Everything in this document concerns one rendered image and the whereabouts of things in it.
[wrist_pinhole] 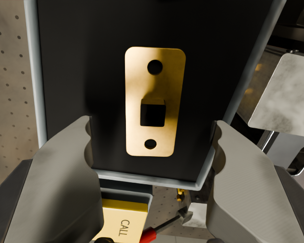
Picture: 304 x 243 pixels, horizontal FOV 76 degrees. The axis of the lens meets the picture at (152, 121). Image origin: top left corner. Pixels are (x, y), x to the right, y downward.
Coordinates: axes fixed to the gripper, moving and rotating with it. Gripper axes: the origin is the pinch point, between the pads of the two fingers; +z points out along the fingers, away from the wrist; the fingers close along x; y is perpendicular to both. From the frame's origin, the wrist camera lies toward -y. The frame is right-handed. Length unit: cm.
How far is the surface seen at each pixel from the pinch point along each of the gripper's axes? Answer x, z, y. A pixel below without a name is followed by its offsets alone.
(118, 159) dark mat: -2.6, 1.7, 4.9
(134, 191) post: -1.4, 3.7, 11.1
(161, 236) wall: 19, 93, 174
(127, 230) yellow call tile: -2.0, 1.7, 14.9
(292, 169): 30.5, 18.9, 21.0
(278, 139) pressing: 23.8, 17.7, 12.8
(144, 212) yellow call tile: -0.3, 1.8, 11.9
